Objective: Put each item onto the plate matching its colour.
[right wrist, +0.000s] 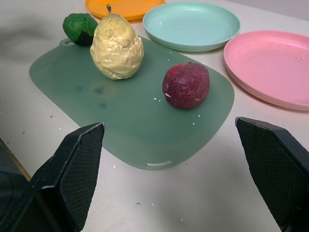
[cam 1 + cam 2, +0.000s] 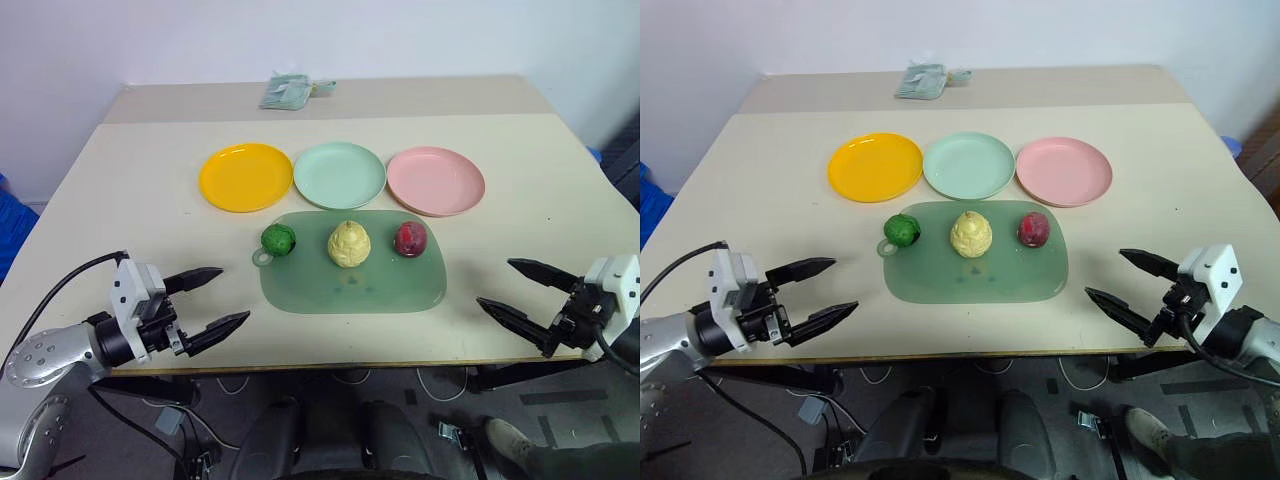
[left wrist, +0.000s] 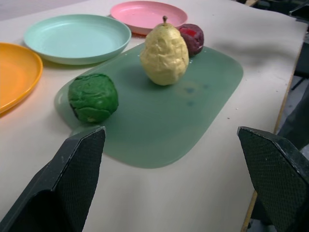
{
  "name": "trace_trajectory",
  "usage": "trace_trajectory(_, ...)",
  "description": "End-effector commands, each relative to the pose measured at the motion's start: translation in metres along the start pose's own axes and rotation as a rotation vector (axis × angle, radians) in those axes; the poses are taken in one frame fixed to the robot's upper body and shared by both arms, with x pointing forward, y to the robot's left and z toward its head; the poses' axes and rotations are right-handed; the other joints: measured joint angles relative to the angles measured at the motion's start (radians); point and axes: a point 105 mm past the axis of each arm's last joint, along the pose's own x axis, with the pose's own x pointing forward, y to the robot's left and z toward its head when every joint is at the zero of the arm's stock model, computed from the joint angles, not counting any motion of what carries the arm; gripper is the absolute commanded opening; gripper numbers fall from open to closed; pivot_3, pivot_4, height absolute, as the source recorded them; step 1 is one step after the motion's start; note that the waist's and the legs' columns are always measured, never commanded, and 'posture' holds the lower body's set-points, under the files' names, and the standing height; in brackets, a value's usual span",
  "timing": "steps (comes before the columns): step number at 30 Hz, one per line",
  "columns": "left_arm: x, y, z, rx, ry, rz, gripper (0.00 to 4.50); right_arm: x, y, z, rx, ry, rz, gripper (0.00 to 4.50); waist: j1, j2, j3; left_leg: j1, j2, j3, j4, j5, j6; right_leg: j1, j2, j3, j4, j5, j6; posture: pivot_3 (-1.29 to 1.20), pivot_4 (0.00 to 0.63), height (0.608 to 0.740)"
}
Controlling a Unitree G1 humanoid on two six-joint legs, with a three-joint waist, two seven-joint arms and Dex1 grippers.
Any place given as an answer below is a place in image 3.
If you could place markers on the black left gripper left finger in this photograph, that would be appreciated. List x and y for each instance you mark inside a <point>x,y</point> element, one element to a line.
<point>72,174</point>

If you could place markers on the yellow pear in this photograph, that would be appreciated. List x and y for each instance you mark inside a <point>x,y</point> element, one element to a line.
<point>164,55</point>

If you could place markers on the green round toy vegetable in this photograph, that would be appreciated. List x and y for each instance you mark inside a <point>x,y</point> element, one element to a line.
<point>93,97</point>

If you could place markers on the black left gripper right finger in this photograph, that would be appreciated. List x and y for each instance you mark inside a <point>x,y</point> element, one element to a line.
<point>277,174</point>

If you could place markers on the pink plate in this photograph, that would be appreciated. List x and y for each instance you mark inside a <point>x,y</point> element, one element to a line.
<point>148,15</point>

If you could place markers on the dark object beyond table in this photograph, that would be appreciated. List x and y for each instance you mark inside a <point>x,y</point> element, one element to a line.
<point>300,12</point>

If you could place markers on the orange plate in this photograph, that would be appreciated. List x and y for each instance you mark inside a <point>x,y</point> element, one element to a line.
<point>17,75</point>

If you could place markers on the dark red apple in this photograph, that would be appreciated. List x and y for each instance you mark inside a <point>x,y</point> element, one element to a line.
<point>195,39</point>

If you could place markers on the green cutting mat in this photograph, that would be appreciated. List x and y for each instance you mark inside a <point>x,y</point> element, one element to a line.
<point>164,116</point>

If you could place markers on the mint green plate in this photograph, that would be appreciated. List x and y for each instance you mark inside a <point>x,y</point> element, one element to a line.
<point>76,37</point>

